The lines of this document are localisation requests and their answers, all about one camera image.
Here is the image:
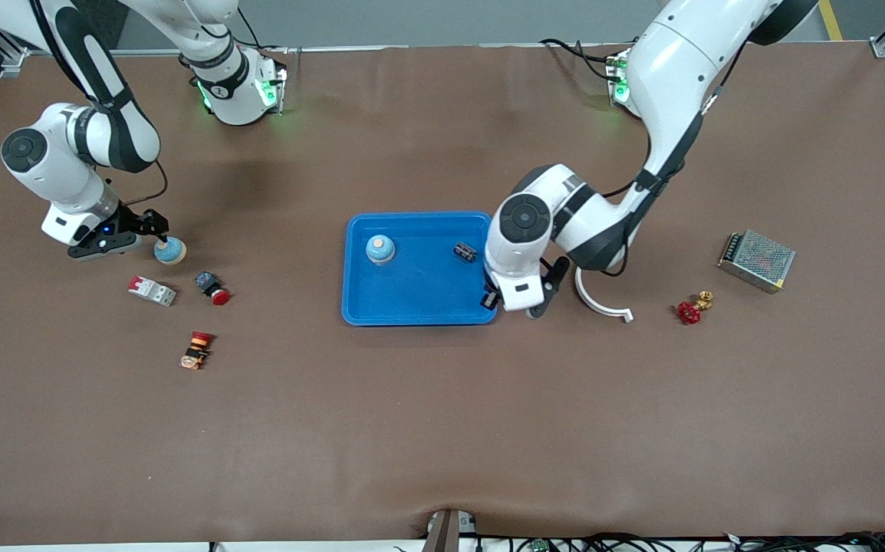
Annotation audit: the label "blue dome bell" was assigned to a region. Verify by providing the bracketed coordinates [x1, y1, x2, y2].
[365, 234, 396, 266]
[153, 236, 187, 266]

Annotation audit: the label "blue plastic tray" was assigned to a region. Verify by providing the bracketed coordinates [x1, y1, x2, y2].
[341, 211, 498, 327]

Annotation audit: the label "white red circuit breaker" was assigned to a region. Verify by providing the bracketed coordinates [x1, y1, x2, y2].
[127, 275, 178, 307]

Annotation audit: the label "red emergency stop button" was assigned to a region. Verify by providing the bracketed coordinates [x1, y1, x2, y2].
[194, 271, 232, 307]

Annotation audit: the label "white half-round pipe clamp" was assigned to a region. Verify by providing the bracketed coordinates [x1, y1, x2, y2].
[574, 264, 635, 324]

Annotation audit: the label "brown table mat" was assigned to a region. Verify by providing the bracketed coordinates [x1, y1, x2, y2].
[0, 42, 885, 547]

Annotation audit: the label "metal mesh power supply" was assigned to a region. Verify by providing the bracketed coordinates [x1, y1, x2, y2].
[717, 228, 797, 295]

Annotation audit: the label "red orange push-button switch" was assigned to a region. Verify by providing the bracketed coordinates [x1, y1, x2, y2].
[179, 331, 215, 371]

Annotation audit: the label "brass valve red handle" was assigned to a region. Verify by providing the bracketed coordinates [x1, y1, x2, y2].
[677, 290, 715, 326]

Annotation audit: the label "grey camera stand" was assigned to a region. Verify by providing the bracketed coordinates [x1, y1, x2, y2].
[421, 508, 478, 552]

